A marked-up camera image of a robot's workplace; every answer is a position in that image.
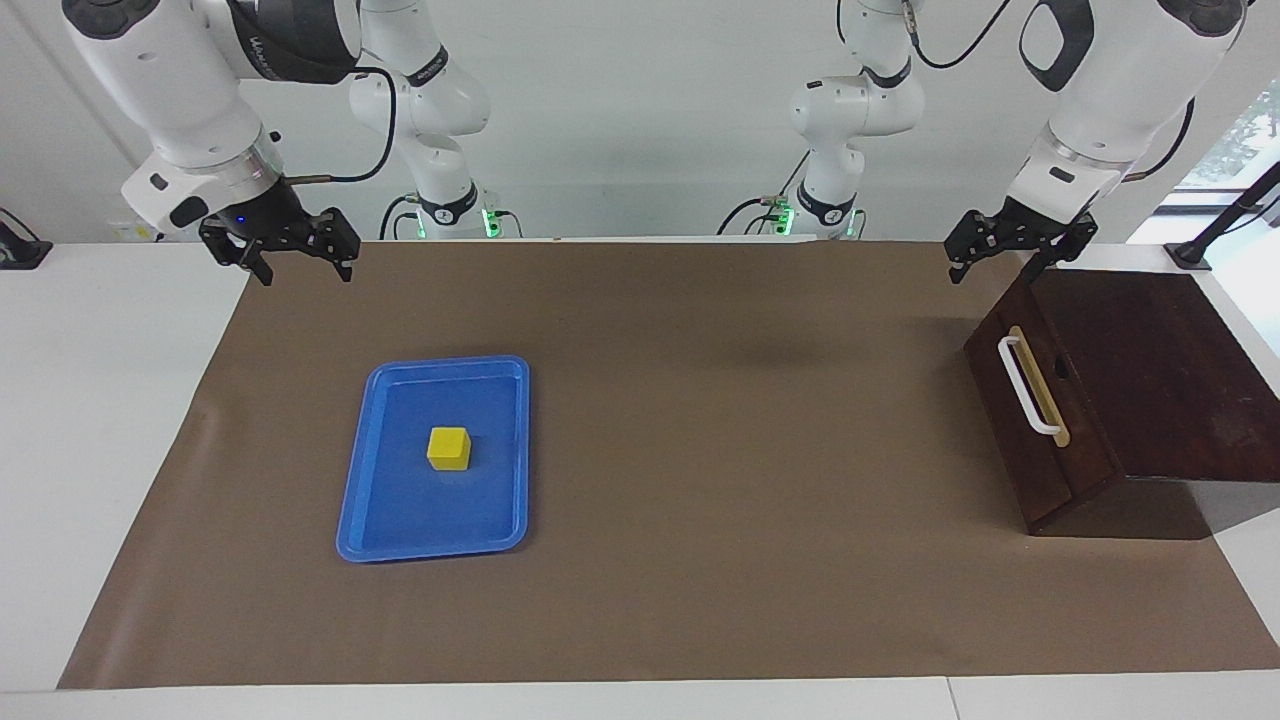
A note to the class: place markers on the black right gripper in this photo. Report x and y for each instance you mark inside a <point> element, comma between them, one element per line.
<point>265,218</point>

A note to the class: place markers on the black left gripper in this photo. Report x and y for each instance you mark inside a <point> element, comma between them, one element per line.
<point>1030,225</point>

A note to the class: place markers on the dark wooden drawer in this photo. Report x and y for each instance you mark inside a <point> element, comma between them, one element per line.
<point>1020,460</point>

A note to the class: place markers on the yellow cube block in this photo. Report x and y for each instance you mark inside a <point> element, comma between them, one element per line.
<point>448,450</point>

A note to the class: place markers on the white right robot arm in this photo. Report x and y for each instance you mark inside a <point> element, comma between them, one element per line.
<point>170,90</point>

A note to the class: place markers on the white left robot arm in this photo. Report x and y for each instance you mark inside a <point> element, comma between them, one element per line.
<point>1120,90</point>

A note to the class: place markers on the dark wooden drawer cabinet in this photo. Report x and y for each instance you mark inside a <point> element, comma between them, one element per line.
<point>1170,370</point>

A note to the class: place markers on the window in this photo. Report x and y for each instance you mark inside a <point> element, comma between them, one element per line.
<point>1245,140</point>

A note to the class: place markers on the black table clamp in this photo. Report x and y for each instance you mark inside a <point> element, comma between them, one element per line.
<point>20,250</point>

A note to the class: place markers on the blue plastic tray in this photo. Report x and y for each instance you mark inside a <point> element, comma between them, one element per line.
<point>400,520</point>

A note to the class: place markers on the brown paper table mat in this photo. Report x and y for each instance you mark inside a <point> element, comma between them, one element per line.
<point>700,500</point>

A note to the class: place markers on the black clamp mount with pole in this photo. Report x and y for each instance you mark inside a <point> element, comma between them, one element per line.
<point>1215,230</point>

